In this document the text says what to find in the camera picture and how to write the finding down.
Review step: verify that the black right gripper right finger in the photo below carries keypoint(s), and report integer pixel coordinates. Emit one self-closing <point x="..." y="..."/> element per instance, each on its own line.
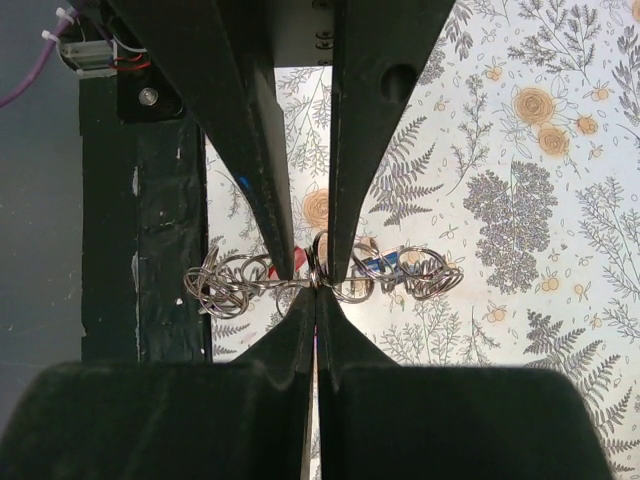
<point x="381" y="420"/>

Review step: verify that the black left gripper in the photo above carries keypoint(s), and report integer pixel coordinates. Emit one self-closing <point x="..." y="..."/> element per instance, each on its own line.
<point x="220" y="56"/>

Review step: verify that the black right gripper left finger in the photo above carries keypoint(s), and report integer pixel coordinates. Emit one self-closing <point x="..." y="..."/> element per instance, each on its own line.
<point x="245" y="419"/>

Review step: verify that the blue key tag with label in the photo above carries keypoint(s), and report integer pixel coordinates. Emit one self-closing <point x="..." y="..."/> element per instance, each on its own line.
<point x="384" y="263"/>

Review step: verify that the floral patterned table mat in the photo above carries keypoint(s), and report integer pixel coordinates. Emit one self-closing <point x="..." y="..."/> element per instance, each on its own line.
<point x="517" y="159"/>

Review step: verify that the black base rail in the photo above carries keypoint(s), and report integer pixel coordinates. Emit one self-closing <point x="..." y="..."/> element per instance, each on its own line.
<point x="144" y="207"/>

